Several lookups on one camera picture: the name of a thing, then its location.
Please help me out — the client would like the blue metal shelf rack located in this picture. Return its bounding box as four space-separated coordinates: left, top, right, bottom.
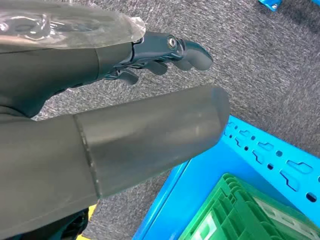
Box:
132 115 320 240
258 0 320 12

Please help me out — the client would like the loose yellow tape strip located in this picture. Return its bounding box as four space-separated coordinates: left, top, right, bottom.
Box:
75 204 97 240

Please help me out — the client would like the green plastic crate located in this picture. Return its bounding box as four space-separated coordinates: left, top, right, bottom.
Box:
178 172 320 240

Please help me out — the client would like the clear plastic wrap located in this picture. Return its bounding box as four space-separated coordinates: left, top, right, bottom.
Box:
0 0 146 51

